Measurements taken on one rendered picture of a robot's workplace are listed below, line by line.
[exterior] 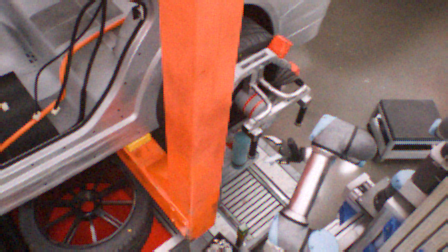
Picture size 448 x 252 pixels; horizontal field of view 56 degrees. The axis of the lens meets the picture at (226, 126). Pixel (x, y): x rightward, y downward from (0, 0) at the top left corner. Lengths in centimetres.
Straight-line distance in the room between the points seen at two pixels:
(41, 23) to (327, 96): 218
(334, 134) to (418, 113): 167
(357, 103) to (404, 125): 60
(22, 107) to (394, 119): 229
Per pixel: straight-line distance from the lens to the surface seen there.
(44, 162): 198
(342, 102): 355
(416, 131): 312
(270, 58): 207
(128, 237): 219
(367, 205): 206
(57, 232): 254
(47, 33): 241
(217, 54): 118
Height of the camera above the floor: 250
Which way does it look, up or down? 52 degrees down
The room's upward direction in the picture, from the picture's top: 7 degrees clockwise
